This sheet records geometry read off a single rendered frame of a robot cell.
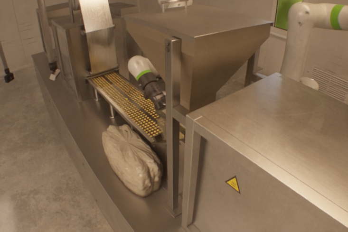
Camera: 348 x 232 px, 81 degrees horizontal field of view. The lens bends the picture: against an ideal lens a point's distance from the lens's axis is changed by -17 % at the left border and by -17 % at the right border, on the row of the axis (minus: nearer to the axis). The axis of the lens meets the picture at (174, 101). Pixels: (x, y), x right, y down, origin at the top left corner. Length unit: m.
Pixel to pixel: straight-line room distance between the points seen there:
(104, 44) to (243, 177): 1.30
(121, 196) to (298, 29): 1.05
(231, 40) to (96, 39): 1.10
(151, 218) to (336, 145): 0.74
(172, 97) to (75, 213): 1.62
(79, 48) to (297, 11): 1.29
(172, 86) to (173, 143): 0.20
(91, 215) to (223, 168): 1.57
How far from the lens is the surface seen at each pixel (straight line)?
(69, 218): 2.10
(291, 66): 1.16
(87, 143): 1.40
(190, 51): 0.59
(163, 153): 1.03
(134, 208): 1.06
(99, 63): 1.67
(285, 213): 0.58
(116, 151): 1.06
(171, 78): 0.63
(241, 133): 0.56
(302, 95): 0.78
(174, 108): 0.67
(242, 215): 0.69
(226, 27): 0.67
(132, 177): 1.02
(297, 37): 1.12
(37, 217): 2.22
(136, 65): 1.28
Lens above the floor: 1.68
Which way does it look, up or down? 32 degrees down
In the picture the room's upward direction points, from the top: straight up
